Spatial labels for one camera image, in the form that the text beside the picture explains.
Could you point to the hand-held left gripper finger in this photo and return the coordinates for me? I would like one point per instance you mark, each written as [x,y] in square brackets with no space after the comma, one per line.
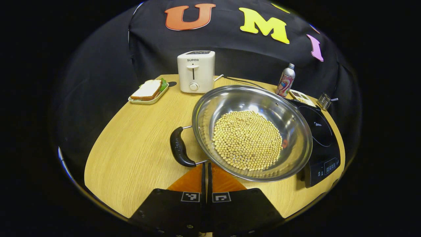
[209,184]
[203,179]

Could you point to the stainless steel pot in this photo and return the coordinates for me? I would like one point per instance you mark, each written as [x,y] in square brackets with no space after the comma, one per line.
[256,98]

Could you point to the black induction cooktop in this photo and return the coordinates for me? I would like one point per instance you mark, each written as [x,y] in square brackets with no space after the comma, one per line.
[322,131]

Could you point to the pile of soybeans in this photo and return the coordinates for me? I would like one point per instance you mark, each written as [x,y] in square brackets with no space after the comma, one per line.
[246,141]

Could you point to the sandwich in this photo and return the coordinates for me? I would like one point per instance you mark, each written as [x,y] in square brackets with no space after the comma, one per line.
[146,90]

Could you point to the white toaster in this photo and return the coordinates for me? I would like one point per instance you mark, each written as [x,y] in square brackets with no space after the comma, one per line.
[195,72]

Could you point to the white divided bean tray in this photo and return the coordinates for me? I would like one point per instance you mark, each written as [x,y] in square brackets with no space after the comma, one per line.
[302,98]

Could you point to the silver drink bottle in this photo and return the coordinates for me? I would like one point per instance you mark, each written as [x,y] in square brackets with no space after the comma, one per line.
[285,82]

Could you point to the metal mesh utensil holder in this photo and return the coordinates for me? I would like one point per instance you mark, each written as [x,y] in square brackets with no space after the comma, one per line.
[324,101]

